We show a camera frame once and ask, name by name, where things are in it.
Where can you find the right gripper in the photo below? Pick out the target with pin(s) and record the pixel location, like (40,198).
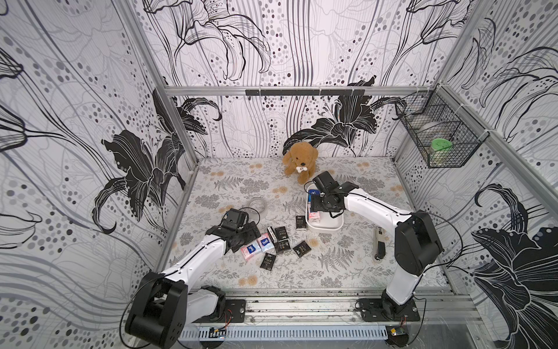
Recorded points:
(318,202)

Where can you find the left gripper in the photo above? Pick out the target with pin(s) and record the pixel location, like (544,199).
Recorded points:
(252,230)

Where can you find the pink Tempo tissue pack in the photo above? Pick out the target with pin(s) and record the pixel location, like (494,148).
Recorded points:
(314,217)

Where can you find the pink tissue pack front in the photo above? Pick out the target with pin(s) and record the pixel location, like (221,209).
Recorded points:
(250,250)

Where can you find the black Face tissue pack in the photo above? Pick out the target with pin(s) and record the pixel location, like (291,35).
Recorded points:
(281,233)

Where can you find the blue Tempo tissue pack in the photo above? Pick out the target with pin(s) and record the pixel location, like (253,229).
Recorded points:
(310,193)

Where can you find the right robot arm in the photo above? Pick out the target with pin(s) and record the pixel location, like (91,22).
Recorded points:
(417,244)

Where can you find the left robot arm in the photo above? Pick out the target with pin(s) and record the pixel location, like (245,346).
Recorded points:
(164,304)

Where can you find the white storage box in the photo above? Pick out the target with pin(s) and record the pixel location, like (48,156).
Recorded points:
(330,222)

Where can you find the clear tape roll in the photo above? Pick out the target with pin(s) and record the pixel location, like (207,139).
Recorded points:
(259,204)

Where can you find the black pack front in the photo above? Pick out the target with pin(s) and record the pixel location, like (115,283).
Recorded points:
(268,261)

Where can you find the brown plush dog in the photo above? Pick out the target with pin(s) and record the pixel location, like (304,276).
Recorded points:
(301,160)

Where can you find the black and silver stapler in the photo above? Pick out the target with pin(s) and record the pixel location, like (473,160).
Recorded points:
(380,244)

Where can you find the green lidded container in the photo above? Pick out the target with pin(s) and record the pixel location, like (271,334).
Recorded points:
(440,150)

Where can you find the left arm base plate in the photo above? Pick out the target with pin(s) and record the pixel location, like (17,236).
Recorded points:
(234,312)

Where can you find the white cable duct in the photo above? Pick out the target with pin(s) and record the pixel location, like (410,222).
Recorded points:
(288,333)

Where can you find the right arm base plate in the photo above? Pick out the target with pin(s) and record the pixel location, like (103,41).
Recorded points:
(376,310)

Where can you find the black wire basket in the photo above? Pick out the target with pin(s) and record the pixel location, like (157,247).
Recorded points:
(427,115)

